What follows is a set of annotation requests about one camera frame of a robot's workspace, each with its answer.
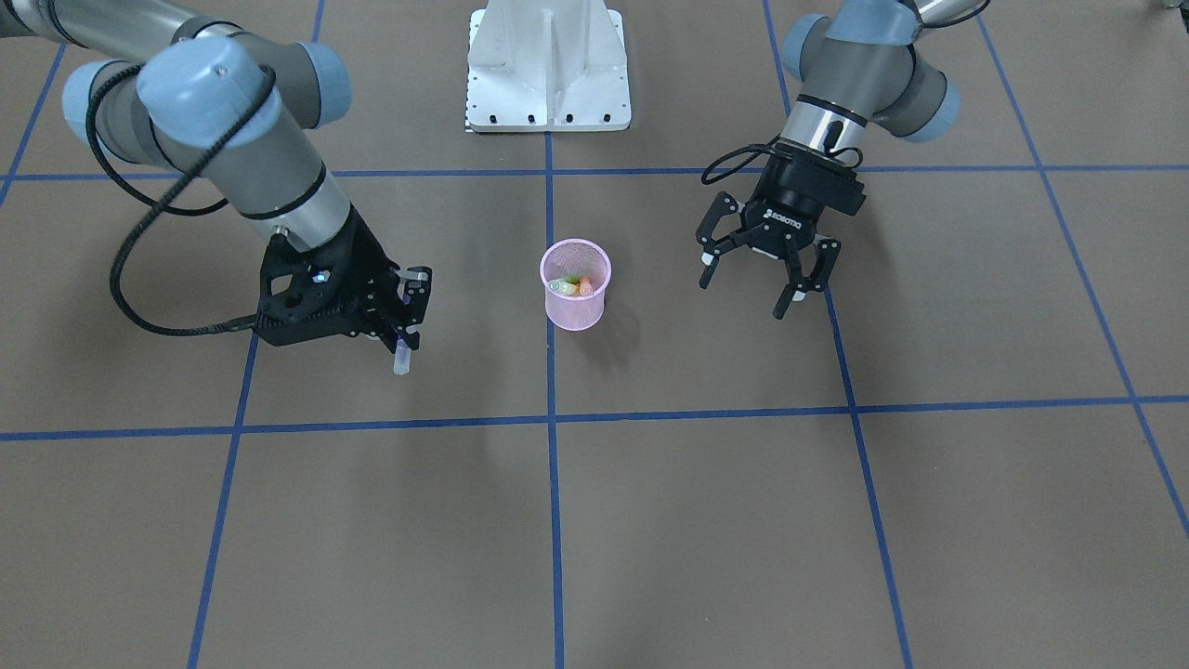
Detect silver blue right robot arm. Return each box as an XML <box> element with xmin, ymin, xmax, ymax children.
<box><xmin>4</xmin><ymin>1</ymin><xmax>432</xmax><ymax>364</ymax></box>

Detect purple marker pen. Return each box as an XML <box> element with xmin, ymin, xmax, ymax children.
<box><xmin>392</xmin><ymin>335</ymin><xmax>413</xmax><ymax>375</ymax></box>

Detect pink mesh pen holder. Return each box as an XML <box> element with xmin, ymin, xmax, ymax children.
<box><xmin>539</xmin><ymin>238</ymin><xmax>612</xmax><ymax>332</ymax></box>

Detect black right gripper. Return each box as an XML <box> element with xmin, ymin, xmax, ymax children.
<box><xmin>316</xmin><ymin>209</ymin><xmax>433</xmax><ymax>354</ymax></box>

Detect black braided cable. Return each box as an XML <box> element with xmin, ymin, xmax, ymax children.
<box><xmin>84</xmin><ymin>63</ymin><xmax>278</xmax><ymax>337</ymax></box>

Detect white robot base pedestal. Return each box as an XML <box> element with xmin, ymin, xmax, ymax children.
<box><xmin>464</xmin><ymin>1</ymin><xmax>633</xmax><ymax>133</ymax></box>

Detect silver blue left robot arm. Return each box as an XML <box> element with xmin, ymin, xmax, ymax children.
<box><xmin>696</xmin><ymin>1</ymin><xmax>986</xmax><ymax>318</ymax></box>

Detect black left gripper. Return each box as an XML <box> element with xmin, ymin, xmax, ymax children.
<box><xmin>696</xmin><ymin>153</ymin><xmax>866</xmax><ymax>321</ymax></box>

